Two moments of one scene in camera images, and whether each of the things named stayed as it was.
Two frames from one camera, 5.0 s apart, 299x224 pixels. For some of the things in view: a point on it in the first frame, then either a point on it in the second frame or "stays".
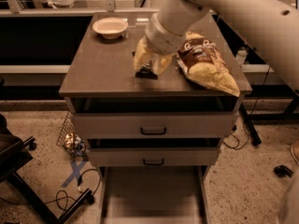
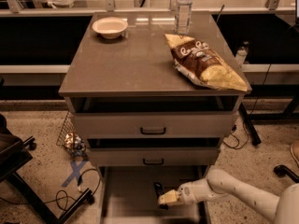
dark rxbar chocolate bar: x=146 y=71 to x=159 y=190
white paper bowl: x=110 y=27 stays
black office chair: x=14 y=155 stays
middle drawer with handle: x=153 y=157 stays
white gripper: x=163 y=38 to x=186 y=191
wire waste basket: x=68 y=138 stays
